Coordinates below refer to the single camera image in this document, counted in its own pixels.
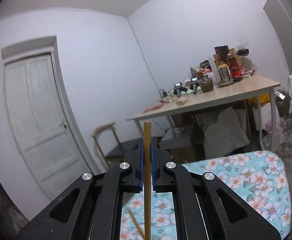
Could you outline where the bamboo chopstick one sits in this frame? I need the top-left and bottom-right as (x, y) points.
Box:
(144, 121), (151, 239)

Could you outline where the glass jar on table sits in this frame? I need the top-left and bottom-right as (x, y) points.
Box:
(198, 75), (214, 93)

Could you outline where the wall cable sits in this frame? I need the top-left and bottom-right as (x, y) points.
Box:
(127, 17), (163, 98)

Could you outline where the white door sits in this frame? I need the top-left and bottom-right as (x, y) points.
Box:
(1, 51), (93, 202)

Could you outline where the yellow bag under table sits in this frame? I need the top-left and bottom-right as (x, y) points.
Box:
(247, 94), (271, 109)

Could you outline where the red bottle on table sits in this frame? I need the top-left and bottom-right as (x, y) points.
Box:
(227, 52), (242, 82)

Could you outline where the wooden chair dark seat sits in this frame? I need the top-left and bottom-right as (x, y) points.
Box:
(92, 122), (139, 168)

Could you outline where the floral blue tablecloth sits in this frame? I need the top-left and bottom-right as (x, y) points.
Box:
(119, 150), (292, 240)

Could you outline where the wooden dining table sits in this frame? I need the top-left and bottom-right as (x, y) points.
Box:
(127, 75), (280, 152)

